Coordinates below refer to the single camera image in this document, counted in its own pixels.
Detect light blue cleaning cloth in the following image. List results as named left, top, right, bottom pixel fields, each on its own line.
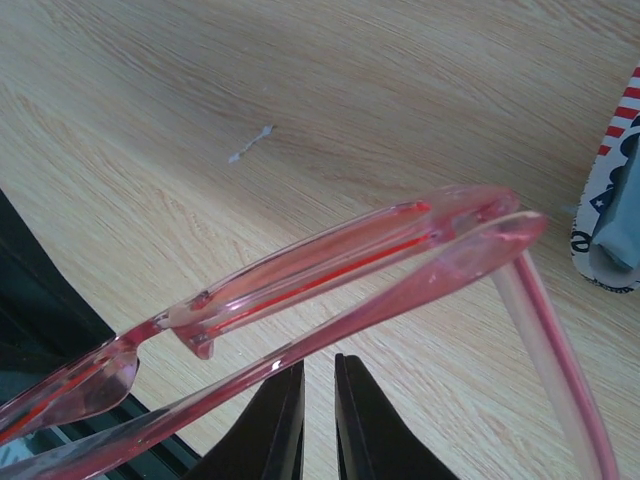
left=589, top=141, right=639, bottom=288

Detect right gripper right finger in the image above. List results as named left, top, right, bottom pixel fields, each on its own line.
left=334, top=354, right=456, bottom=480

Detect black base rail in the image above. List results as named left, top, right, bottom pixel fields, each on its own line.
left=1, top=189, right=200, bottom=479

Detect flag pattern glasses case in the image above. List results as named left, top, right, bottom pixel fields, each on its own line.
left=570, top=68, right=639, bottom=293

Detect red sunglasses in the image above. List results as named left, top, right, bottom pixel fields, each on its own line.
left=1, top=185, right=619, bottom=479

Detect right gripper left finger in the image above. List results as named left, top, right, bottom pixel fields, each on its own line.
left=182, top=361, right=305, bottom=480

